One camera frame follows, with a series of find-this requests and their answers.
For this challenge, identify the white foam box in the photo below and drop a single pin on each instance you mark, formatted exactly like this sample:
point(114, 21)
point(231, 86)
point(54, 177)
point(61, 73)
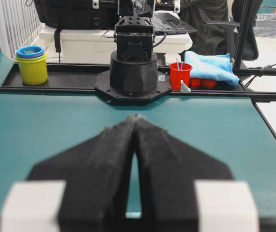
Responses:
point(95, 46)

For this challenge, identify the red cups under cloth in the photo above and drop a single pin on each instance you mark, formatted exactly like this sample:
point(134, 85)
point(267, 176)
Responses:
point(198, 83)

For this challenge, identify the black laptop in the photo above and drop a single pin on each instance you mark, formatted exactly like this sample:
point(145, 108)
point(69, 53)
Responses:
point(169, 24)

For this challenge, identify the red plastic cup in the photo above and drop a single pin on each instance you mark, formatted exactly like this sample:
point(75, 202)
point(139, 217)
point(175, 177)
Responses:
point(177, 76)

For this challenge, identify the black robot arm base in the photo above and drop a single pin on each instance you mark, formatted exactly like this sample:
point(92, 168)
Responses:
point(133, 74)

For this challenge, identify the black backpack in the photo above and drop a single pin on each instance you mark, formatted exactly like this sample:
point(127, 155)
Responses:
point(76, 14)

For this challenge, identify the yellow cup stack blue rim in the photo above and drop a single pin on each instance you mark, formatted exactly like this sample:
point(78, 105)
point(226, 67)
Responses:
point(32, 64)

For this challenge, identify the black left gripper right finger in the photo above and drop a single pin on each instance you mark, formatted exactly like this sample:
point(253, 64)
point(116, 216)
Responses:
point(185, 190)

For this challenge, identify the blue straw in cup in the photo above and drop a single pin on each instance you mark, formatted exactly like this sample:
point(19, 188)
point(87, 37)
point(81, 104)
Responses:
point(180, 65)

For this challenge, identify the light blue folded cloth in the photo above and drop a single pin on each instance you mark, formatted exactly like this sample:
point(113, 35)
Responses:
point(211, 67)

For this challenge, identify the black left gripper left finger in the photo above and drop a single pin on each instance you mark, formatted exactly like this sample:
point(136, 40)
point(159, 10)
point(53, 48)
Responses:
point(82, 189)

